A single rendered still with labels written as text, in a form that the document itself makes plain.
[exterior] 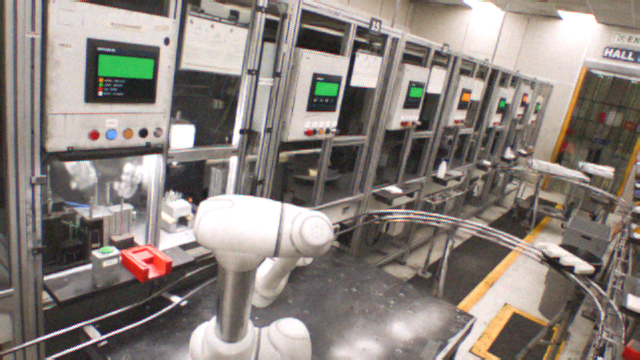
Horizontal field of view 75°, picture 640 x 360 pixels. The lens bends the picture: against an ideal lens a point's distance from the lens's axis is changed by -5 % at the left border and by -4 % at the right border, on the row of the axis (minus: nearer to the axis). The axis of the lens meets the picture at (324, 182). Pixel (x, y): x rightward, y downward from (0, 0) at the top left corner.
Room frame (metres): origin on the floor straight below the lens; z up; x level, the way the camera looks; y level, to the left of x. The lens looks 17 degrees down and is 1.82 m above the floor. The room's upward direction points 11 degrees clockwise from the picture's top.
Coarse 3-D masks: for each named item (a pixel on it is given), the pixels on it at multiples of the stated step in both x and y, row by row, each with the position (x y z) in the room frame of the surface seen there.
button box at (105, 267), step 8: (112, 248) 1.32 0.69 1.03; (96, 256) 1.25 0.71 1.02; (104, 256) 1.26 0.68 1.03; (112, 256) 1.28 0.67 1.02; (96, 264) 1.25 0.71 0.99; (104, 264) 1.25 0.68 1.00; (112, 264) 1.28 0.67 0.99; (96, 272) 1.25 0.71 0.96; (104, 272) 1.26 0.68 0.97; (112, 272) 1.28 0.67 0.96; (96, 280) 1.25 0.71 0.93; (104, 280) 1.26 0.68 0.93; (112, 280) 1.28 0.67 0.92
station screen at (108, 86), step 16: (96, 48) 1.31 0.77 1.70; (112, 48) 1.35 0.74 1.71; (96, 64) 1.31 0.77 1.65; (96, 80) 1.31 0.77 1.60; (112, 80) 1.36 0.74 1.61; (128, 80) 1.40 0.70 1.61; (144, 80) 1.45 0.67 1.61; (96, 96) 1.31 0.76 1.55; (112, 96) 1.36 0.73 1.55; (128, 96) 1.40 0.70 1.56; (144, 96) 1.45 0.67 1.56
